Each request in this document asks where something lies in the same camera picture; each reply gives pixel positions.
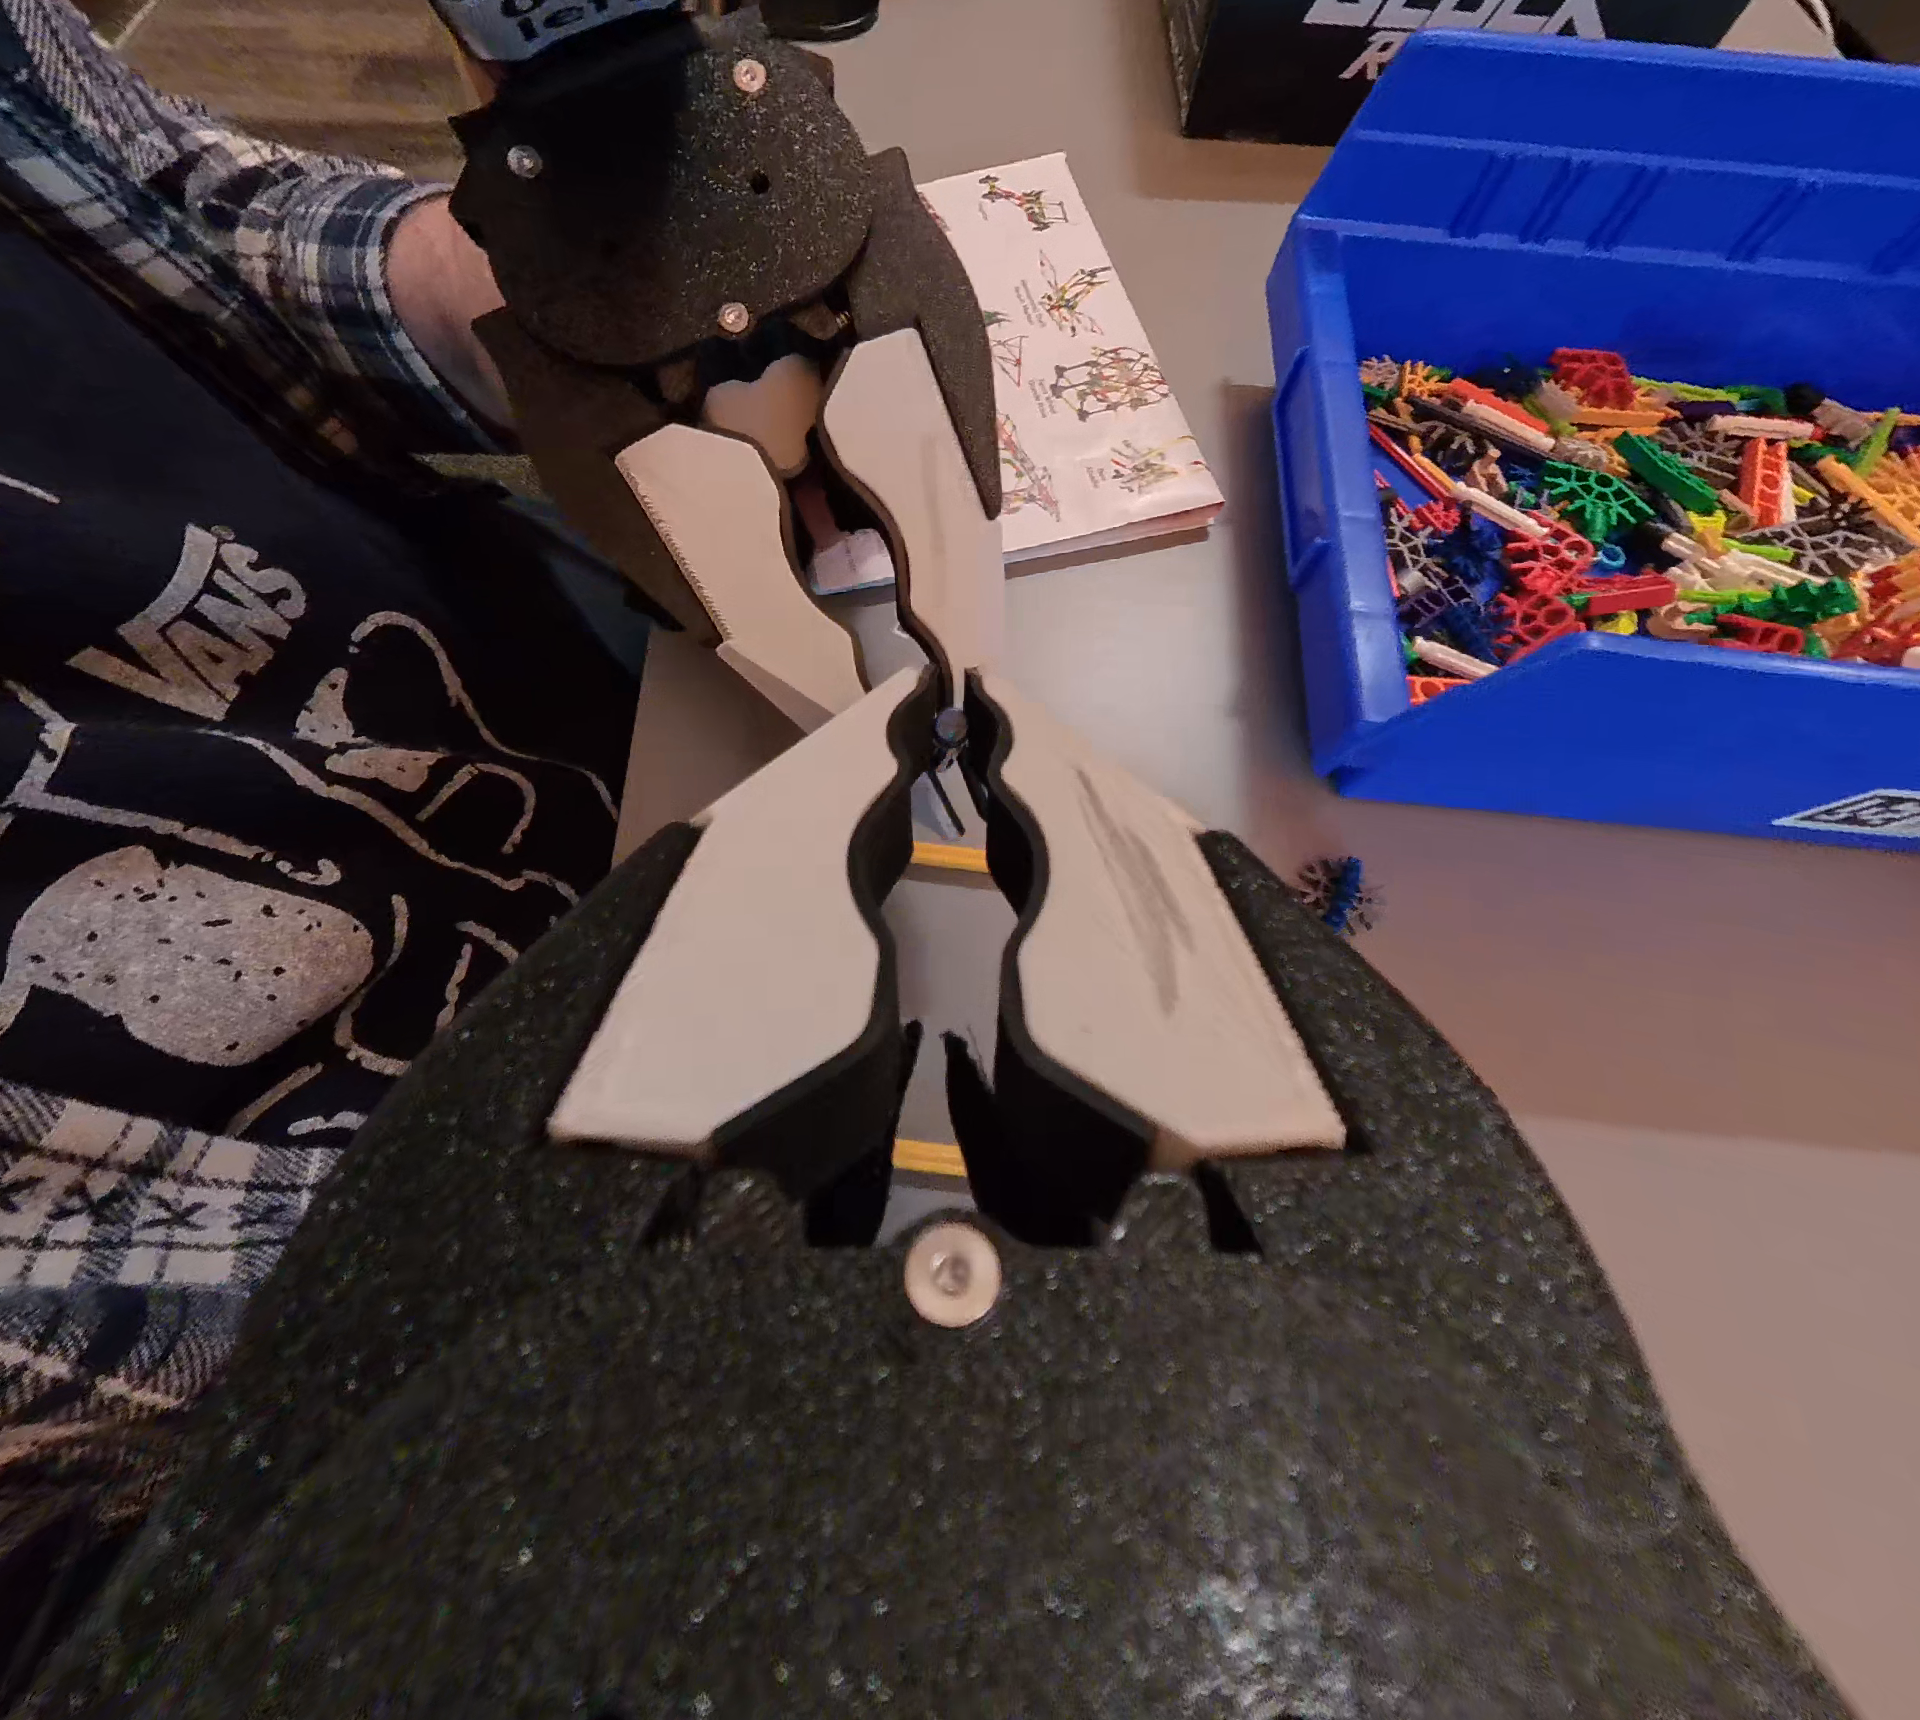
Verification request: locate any dark blue construction rod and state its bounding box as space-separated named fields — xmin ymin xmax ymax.
xmin=921 ymin=701 xmax=977 ymax=839

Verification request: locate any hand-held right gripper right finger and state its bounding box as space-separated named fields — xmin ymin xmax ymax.
xmin=944 ymin=670 xmax=1347 ymax=1251

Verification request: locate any person's left hand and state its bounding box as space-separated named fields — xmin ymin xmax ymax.
xmin=391 ymin=193 xmax=520 ymax=432

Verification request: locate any small blue grey connector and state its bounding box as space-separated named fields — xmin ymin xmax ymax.
xmin=1291 ymin=854 xmax=1386 ymax=939

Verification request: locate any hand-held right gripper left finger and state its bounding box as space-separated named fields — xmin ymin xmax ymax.
xmin=545 ymin=666 xmax=962 ymax=1251

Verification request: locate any person's left forearm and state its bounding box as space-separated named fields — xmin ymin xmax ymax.
xmin=0 ymin=0 xmax=503 ymax=462

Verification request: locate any person's black printed shirt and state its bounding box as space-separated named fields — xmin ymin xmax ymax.
xmin=0 ymin=204 xmax=647 ymax=1153

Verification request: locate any blue plastic parts bin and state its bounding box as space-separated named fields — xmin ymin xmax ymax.
xmin=1263 ymin=29 xmax=1920 ymax=853

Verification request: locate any printed instruction booklet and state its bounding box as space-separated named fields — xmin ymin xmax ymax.
xmin=810 ymin=153 xmax=1224 ymax=599

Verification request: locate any pile of colourful construction pieces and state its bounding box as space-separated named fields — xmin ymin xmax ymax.
xmin=1355 ymin=347 xmax=1920 ymax=703

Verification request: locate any blue and yellow rod frame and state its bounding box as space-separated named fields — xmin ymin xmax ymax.
xmin=892 ymin=839 xmax=995 ymax=1175

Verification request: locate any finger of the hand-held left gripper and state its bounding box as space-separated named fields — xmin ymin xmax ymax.
xmin=613 ymin=359 xmax=880 ymax=737
xmin=816 ymin=328 xmax=1009 ymax=703

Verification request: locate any person's plaid flannel shirt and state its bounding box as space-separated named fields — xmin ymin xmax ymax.
xmin=0 ymin=1074 xmax=347 ymax=1572

